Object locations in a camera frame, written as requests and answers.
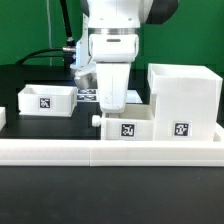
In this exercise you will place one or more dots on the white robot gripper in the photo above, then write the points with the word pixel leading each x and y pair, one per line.
pixel 112 81

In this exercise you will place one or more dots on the white front drawer box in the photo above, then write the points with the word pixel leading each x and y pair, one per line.
pixel 136 123

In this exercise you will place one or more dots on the white drawer box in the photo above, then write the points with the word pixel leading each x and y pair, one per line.
pixel 136 123
pixel 47 100

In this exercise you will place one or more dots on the white drawer cabinet housing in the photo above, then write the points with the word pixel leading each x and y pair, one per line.
pixel 185 101

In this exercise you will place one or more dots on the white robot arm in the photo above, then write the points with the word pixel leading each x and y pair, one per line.
pixel 112 44

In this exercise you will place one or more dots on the white rear drawer box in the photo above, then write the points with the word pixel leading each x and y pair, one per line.
pixel 47 100

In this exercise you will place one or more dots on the white front fence bar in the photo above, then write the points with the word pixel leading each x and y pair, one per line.
pixel 28 152

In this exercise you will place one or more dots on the white fence bar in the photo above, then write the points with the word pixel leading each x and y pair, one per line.
pixel 219 133
pixel 28 152

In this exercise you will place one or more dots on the white left fence piece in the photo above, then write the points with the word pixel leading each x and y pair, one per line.
pixel 2 117

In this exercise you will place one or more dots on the white right fence bar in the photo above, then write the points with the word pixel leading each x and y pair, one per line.
pixel 219 133

